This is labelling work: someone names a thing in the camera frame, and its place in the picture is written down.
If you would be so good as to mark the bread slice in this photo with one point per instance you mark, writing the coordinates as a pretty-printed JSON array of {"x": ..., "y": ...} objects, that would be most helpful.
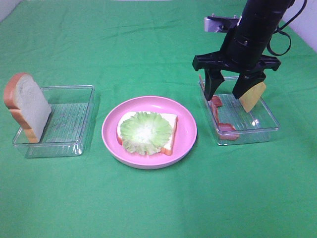
[
  {"x": 171, "y": 146},
  {"x": 27, "y": 105}
]

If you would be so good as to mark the right clear plastic container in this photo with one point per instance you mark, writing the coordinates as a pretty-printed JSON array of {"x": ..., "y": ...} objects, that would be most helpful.
[{"x": 256, "y": 126}]

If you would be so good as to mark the green tablecloth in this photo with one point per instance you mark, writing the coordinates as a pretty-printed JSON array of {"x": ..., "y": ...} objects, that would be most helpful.
[{"x": 128, "y": 49}]

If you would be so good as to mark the yellow cheese slice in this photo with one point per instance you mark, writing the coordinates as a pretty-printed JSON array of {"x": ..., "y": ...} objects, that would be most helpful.
[{"x": 250, "y": 98}]

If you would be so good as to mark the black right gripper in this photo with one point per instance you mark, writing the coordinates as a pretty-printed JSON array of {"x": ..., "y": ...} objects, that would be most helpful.
[{"x": 241, "y": 52}]

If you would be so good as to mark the green lettuce leaf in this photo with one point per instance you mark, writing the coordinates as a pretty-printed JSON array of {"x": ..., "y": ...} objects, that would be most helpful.
[{"x": 146, "y": 132}]

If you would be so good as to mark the clear plastic container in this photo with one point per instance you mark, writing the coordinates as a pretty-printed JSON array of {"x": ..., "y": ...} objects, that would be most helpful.
[
  {"x": 70, "y": 126},
  {"x": 256, "y": 126}
]

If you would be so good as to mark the bacon strip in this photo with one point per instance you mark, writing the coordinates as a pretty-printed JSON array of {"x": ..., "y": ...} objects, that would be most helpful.
[
  {"x": 215, "y": 100},
  {"x": 223, "y": 127}
]

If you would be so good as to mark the left clear plastic container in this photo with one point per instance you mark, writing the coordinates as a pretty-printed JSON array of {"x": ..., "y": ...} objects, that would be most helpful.
[{"x": 70, "y": 126}]

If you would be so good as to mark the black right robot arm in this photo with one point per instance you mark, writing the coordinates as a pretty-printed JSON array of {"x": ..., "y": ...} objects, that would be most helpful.
[{"x": 262, "y": 13}]

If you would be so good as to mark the pink round plate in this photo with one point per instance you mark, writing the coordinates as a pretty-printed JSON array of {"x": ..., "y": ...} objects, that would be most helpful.
[{"x": 185, "y": 136}]

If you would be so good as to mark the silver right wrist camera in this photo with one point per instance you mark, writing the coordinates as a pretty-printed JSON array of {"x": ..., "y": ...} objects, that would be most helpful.
[{"x": 220, "y": 24}]

